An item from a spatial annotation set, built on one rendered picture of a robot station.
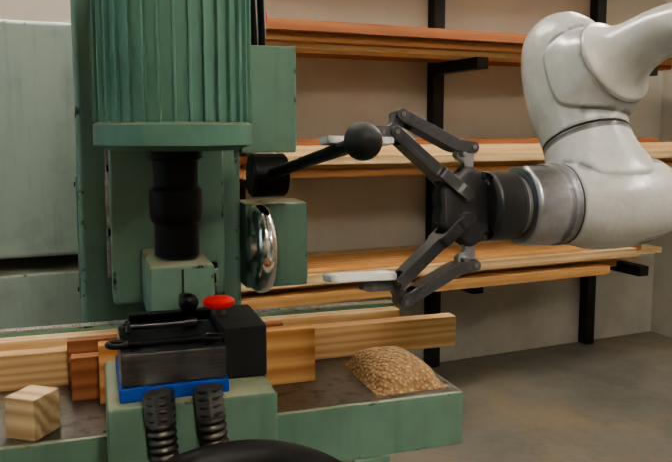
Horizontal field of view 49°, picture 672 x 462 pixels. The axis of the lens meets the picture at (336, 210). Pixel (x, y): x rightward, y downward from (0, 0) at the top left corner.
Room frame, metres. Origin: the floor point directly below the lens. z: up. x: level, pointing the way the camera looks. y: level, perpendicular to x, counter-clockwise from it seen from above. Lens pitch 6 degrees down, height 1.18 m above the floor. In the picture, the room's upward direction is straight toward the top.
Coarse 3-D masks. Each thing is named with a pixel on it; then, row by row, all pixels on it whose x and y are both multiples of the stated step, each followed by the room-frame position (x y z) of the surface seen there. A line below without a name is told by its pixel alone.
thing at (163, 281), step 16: (144, 256) 0.86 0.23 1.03; (192, 256) 0.85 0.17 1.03; (144, 272) 0.86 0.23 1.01; (160, 272) 0.78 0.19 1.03; (176, 272) 0.79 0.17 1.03; (192, 272) 0.79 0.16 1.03; (208, 272) 0.80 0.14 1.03; (144, 288) 0.87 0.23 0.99; (160, 288) 0.78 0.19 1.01; (176, 288) 0.79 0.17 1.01; (192, 288) 0.79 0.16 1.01; (208, 288) 0.80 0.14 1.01; (144, 304) 0.88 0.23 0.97; (160, 304) 0.78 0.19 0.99; (176, 304) 0.79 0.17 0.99
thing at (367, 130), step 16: (352, 128) 0.65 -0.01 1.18; (368, 128) 0.64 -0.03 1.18; (336, 144) 0.71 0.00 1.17; (352, 144) 0.64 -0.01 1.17; (368, 144) 0.64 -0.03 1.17; (256, 160) 0.99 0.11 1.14; (272, 160) 0.99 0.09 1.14; (304, 160) 0.81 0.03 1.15; (320, 160) 0.76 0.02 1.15; (256, 176) 0.98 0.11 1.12; (272, 176) 0.97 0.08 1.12; (288, 176) 0.99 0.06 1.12; (256, 192) 0.99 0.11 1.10; (272, 192) 1.00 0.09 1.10
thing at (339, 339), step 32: (384, 320) 0.92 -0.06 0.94; (416, 320) 0.92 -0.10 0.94; (448, 320) 0.94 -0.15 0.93; (0, 352) 0.78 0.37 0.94; (32, 352) 0.78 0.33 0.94; (64, 352) 0.79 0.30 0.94; (320, 352) 0.88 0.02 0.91; (352, 352) 0.89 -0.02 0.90; (0, 384) 0.77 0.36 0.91; (32, 384) 0.78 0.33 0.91; (64, 384) 0.79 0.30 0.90
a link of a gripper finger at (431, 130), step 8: (400, 112) 0.75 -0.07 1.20; (408, 112) 0.75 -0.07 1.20; (400, 120) 0.75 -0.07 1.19; (408, 120) 0.75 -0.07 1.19; (416, 120) 0.75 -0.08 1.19; (424, 120) 0.75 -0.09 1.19; (408, 128) 0.77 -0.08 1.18; (416, 128) 0.75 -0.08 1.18; (424, 128) 0.75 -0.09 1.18; (432, 128) 0.76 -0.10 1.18; (440, 128) 0.76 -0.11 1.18; (424, 136) 0.77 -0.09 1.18; (432, 136) 0.76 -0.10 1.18; (440, 136) 0.76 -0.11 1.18; (448, 136) 0.76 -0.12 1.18; (440, 144) 0.77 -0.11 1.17; (448, 144) 0.76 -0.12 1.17; (456, 144) 0.76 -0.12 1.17; (464, 144) 0.77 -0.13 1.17; (472, 144) 0.77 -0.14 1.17; (472, 152) 0.77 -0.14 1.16
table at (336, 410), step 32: (288, 384) 0.79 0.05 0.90; (320, 384) 0.79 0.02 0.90; (352, 384) 0.79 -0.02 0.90; (448, 384) 0.79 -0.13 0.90; (0, 416) 0.70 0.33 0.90; (64, 416) 0.70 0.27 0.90; (96, 416) 0.70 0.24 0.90; (288, 416) 0.71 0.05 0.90; (320, 416) 0.72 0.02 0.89; (352, 416) 0.73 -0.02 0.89; (384, 416) 0.74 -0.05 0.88; (416, 416) 0.75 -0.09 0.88; (448, 416) 0.76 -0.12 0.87; (0, 448) 0.63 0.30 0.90; (32, 448) 0.63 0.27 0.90; (64, 448) 0.64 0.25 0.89; (96, 448) 0.65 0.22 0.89; (320, 448) 0.72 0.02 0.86; (352, 448) 0.73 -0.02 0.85; (384, 448) 0.74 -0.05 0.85; (416, 448) 0.75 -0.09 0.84
